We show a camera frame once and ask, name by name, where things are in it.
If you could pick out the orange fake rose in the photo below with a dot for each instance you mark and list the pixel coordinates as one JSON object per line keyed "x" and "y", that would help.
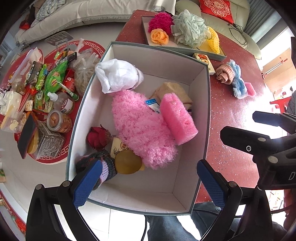
{"x": 159, "y": 36}

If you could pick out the large pink sponge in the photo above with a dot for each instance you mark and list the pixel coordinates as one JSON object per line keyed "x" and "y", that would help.
{"x": 177, "y": 118}

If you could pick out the red patterned cushion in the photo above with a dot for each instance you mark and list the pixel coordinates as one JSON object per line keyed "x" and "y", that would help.
{"x": 216, "y": 9}

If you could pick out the clear plastic rack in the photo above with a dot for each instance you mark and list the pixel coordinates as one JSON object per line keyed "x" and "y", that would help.
{"x": 57, "y": 38}

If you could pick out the purple knitted cloth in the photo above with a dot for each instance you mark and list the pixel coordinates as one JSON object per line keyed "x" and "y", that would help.
{"x": 108, "y": 165}

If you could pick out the grey-blue tray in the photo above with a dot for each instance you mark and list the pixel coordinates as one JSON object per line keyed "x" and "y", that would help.
{"x": 180, "y": 49}

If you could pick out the person's blue jeans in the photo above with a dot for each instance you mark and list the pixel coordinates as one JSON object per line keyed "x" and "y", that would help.
{"x": 166, "y": 229}

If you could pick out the cardboard box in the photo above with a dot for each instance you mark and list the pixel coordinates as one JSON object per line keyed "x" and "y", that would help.
{"x": 277, "y": 67}

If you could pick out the dark red knitted cloth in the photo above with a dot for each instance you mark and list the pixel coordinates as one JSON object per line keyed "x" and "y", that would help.
{"x": 98, "y": 138}

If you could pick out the beige towel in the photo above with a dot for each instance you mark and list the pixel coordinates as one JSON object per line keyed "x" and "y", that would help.
{"x": 175, "y": 91}

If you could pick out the pile of snack packets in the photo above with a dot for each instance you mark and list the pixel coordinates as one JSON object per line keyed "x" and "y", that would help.
{"x": 53, "y": 78}

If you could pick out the white bandage packet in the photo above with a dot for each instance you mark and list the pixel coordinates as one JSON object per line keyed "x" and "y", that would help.
{"x": 153, "y": 104}

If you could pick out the small pink sponge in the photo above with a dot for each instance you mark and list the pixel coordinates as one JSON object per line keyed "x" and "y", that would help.
{"x": 251, "y": 89}

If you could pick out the mustard round sponge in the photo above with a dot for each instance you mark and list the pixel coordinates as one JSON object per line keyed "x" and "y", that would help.
{"x": 127, "y": 162}

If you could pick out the yellow cartoon tissue packet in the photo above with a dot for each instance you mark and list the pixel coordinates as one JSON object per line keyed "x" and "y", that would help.
{"x": 118, "y": 147}
{"x": 204, "y": 61}

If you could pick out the black smartphone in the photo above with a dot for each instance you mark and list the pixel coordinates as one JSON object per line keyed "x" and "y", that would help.
{"x": 26, "y": 136}

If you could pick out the green bath puff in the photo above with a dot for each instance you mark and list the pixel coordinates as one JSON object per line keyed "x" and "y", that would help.
{"x": 188, "y": 29}

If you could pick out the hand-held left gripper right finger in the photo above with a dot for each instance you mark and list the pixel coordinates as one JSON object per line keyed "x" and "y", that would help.
{"x": 211, "y": 183}

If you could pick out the glass jar of nuts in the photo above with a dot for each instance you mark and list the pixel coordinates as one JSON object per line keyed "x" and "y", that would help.
{"x": 55, "y": 120}

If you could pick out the pink fluffy cloth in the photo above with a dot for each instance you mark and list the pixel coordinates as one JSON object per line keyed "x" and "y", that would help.
{"x": 141, "y": 127}

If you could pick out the red plastic stool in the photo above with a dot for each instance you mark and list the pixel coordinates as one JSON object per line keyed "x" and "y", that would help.
{"x": 279, "y": 104}

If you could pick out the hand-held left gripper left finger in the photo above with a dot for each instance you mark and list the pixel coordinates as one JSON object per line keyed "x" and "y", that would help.
{"x": 87, "y": 183}

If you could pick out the yellow corn toy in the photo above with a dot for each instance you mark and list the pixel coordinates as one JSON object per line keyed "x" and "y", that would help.
{"x": 211, "y": 44}

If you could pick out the grey-blue storage box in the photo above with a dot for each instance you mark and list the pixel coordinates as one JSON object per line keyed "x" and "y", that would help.
{"x": 148, "y": 190}

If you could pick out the clear bag of seeds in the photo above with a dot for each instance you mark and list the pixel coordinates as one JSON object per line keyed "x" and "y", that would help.
{"x": 84, "y": 71}

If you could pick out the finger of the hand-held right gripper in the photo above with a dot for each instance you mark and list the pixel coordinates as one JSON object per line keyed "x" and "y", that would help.
{"x": 272, "y": 118}
{"x": 242, "y": 139}

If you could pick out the magenta fluffy cloth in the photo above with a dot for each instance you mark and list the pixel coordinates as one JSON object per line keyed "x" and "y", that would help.
{"x": 160, "y": 22}

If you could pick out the light fabric sofa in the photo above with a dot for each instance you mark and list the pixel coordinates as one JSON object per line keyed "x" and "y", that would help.
{"x": 69, "y": 14}

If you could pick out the blue fluffy cloth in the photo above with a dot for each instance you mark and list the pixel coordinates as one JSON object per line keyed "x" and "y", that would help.
{"x": 238, "y": 80}

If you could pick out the white cloth roll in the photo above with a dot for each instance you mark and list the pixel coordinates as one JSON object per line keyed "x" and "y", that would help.
{"x": 118, "y": 74}

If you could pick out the white plastic container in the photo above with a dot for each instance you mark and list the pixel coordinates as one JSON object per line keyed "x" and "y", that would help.
{"x": 9, "y": 102}

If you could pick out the silver metal tin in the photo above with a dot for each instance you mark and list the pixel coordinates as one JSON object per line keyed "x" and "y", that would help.
{"x": 48, "y": 141}

